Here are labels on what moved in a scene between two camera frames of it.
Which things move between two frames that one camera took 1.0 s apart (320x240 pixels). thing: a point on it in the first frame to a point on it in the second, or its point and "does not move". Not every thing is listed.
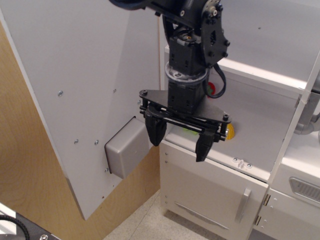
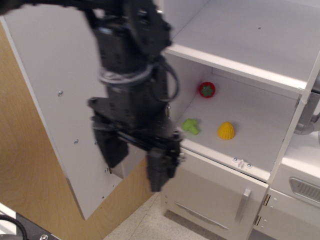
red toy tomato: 211,88 does not move
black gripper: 184,104 to 137,108
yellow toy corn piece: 231,132 does not move
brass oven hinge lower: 257,220 does not move
